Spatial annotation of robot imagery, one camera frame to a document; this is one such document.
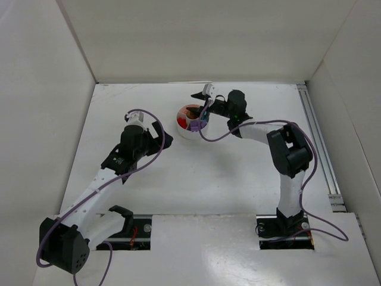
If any teal lego brick pair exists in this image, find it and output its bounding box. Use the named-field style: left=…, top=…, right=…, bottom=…
left=201, top=117, right=209, bottom=124

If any white round divided container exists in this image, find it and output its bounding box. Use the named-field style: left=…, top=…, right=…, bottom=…
left=176, top=104, right=201, bottom=140

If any purple printed lego brick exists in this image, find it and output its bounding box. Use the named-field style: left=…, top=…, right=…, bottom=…
left=196, top=121, right=208, bottom=130

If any orange round lego dish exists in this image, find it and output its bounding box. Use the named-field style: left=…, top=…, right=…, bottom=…
left=179, top=104, right=200, bottom=115

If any red lego brick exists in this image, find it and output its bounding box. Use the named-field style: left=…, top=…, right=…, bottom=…
left=177, top=117, right=188, bottom=129

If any brown lego plate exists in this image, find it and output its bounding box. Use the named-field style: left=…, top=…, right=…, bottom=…
left=186, top=110, right=199, bottom=119

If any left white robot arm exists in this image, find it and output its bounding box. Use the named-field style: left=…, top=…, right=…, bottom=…
left=36, top=119, right=173, bottom=274

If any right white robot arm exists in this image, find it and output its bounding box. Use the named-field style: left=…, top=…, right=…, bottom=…
left=187, top=84, right=317, bottom=238

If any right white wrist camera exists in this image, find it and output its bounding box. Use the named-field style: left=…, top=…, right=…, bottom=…
left=202, top=83, right=217, bottom=98

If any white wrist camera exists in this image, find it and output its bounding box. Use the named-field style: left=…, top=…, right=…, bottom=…
left=124, top=111, right=147, bottom=130
left=202, top=83, right=217, bottom=98

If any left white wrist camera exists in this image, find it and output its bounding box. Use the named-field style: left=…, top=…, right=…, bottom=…
left=124, top=111, right=147, bottom=130

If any aluminium rail right side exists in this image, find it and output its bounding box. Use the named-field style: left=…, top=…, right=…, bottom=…
left=296, top=83, right=347, bottom=213

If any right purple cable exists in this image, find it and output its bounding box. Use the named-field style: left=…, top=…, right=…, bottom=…
left=197, top=101, right=349, bottom=243

